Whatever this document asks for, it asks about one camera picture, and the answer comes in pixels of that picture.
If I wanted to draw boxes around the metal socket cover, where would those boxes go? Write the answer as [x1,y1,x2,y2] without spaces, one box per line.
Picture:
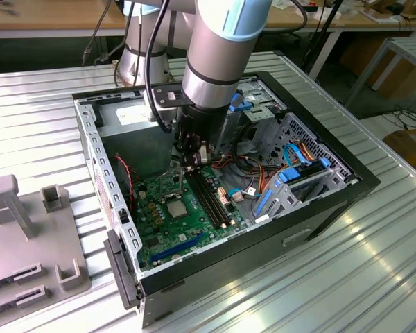
[158,168,188,200]

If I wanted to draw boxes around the CPU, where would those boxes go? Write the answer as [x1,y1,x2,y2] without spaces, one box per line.
[166,200,191,219]

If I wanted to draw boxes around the CPU socket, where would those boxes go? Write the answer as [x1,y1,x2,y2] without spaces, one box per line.
[163,197,194,223]

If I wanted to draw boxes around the blue plastic drive latch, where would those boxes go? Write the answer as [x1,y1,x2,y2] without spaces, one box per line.
[227,89,246,112]

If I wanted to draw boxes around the silver optical drive cage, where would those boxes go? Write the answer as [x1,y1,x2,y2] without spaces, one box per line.
[225,79,287,157]

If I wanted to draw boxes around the grey power supply unit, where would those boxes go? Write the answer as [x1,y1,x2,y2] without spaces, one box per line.
[96,96,177,181]

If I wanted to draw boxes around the black RAM slot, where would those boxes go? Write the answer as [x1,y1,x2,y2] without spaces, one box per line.
[198,166,236,223]
[189,169,227,225]
[185,170,223,226]
[193,167,231,224]

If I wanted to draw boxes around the silver perforated disk bay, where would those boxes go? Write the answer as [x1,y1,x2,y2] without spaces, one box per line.
[259,112,360,223]

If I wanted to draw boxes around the blue disk carrier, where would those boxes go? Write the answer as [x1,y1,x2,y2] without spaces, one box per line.
[279,157,330,185]

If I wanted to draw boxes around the green motherboard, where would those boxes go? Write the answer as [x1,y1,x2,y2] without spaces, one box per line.
[130,162,250,272]

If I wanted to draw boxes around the blue expansion slot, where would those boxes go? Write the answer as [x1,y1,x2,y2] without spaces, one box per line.
[149,232,205,264]

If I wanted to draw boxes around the black open PC case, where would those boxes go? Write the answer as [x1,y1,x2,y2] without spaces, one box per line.
[71,71,382,329]

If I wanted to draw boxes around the black tripod stand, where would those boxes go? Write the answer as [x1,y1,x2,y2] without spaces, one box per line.
[304,0,345,70]

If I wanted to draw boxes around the white black flat box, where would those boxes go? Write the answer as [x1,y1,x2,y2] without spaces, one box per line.
[295,3,341,21]

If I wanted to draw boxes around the black card retention latch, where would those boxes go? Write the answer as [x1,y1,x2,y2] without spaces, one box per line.
[103,228,141,310]

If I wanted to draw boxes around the long wooden desk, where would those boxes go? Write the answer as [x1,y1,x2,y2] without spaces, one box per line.
[0,0,416,83]

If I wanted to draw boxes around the grey parts rack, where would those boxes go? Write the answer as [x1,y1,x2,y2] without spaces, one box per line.
[0,175,93,327]

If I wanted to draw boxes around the large silver wrist camera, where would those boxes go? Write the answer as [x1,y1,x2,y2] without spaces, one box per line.
[142,100,177,123]

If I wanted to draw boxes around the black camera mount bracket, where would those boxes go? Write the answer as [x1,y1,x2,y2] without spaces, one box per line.
[151,82,190,109]

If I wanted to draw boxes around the black wire bundle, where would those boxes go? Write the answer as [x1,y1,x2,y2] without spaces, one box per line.
[231,121,261,164]

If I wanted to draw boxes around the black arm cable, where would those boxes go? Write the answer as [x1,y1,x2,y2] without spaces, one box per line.
[144,0,174,135]

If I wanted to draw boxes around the orange red power wires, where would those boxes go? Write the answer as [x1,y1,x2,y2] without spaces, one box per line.
[209,155,285,195]

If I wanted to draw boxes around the brown square base plate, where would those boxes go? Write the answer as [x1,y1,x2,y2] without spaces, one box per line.
[111,58,177,87]

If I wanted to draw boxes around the red black fan wire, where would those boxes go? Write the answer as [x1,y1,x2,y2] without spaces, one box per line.
[114,154,138,213]

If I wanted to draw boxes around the blue flat data wire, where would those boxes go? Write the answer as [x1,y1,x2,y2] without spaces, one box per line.
[282,143,315,168]

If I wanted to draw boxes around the blue plastic bay rail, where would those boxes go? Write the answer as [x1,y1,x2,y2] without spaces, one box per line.
[254,187,282,219]

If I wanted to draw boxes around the orange disk power wire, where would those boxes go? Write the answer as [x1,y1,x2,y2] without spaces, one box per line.
[297,139,315,164]

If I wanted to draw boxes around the thin cable with metal plug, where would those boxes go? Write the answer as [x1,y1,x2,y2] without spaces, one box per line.
[80,0,109,67]

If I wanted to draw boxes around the grey metal frame table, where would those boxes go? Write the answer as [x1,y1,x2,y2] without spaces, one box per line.
[345,36,416,112]

